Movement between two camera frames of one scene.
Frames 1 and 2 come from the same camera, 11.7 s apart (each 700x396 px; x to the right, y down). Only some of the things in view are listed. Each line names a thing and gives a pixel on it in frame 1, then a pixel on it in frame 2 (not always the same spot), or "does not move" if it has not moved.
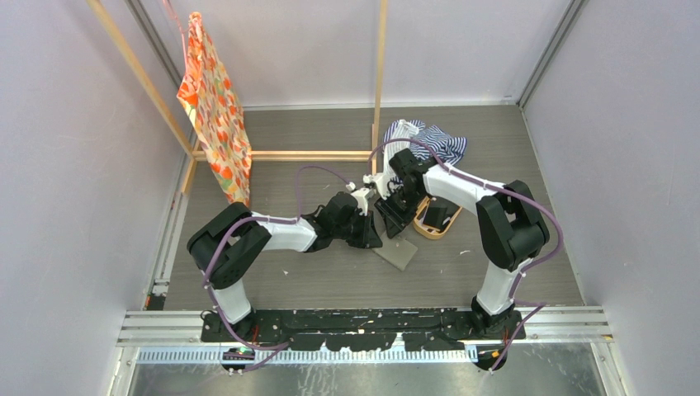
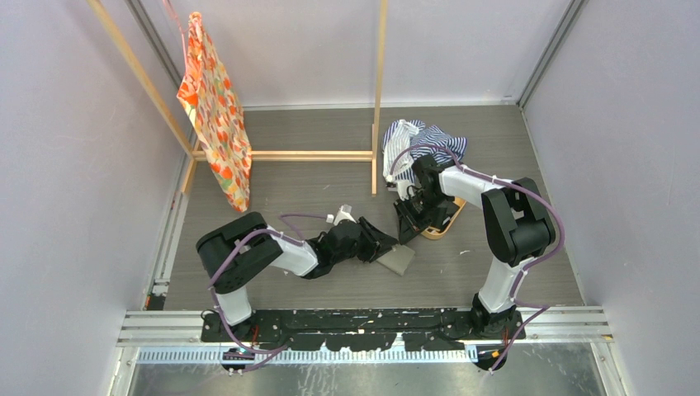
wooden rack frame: x=195 y=155 does not move
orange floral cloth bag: x=210 y=96 does not move
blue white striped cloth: x=447 y=148 does not move
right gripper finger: x=396 y=222 → x=413 y=228
